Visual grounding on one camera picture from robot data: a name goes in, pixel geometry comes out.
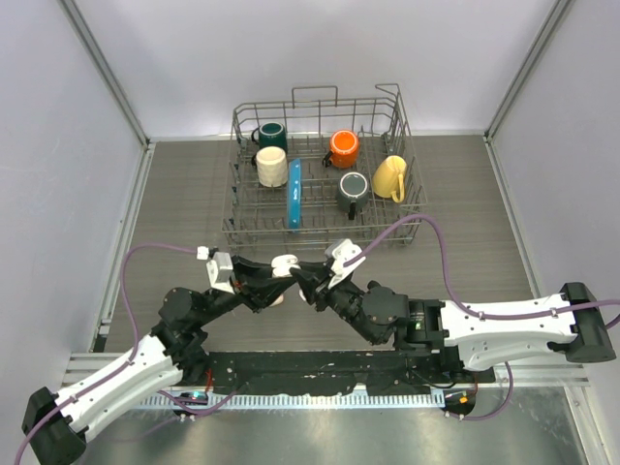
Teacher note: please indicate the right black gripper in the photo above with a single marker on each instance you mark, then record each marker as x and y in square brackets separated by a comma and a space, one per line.
[311, 277]

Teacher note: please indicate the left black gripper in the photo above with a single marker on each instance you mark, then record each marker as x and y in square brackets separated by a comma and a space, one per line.
[255, 286]

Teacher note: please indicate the white charging case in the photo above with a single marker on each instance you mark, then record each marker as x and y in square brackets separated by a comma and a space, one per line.
[282, 265]

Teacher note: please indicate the beige charging case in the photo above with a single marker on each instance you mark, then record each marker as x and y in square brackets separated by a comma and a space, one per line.
[279, 300]

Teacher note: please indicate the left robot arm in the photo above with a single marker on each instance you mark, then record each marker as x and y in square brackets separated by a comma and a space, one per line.
[58, 425]

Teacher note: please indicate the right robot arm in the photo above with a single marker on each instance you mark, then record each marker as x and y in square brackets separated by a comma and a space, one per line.
[469, 337]

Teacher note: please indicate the blue plate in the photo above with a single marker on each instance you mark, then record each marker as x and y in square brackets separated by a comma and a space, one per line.
[294, 195]

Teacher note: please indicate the grey mug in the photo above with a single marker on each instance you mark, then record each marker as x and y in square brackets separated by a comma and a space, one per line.
[352, 193]

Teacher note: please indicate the cream textured mug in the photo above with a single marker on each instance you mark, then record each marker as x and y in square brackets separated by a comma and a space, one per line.
[272, 166]

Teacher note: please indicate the yellow mug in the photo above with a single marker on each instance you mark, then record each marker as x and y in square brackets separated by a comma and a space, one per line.
[388, 179]

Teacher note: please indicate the orange mug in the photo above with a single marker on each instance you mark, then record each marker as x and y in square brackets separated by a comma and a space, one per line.
[343, 150]

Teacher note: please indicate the dark green mug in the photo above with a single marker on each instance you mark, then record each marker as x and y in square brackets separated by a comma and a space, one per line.
[270, 134]

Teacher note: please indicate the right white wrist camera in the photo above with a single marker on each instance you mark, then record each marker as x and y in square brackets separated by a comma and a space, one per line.
[346, 258]

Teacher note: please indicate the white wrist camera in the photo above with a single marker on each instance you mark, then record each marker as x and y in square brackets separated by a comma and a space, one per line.
[219, 268]
[346, 258]

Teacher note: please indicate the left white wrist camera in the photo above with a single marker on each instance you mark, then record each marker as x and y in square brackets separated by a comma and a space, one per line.
[219, 268]

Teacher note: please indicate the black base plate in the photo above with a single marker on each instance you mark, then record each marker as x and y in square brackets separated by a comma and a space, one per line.
[328, 373]

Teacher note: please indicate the grey wire dish rack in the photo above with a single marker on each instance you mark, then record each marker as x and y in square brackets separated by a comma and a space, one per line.
[256, 217]

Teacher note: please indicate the white slotted cable duct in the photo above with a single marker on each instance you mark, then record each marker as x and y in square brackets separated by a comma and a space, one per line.
[357, 399]

